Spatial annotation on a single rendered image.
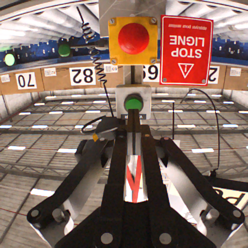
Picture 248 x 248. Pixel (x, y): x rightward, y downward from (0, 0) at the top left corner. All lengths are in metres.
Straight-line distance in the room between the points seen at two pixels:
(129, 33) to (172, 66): 0.13
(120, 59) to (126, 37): 0.05
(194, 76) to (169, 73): 0.05
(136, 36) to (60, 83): 0.86
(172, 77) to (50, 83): 0.86
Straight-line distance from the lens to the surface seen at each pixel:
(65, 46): 0.89
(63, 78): 1.00
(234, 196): 0.64
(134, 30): 0.19
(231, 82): 1.12
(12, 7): 0.41
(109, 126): 0.28
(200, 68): 0.32
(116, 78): 0.91
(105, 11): 0.31
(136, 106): 0.28
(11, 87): 1.25
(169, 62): 0.29
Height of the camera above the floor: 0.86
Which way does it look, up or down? 26 degrees up
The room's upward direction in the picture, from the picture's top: 178 degrees clockwise
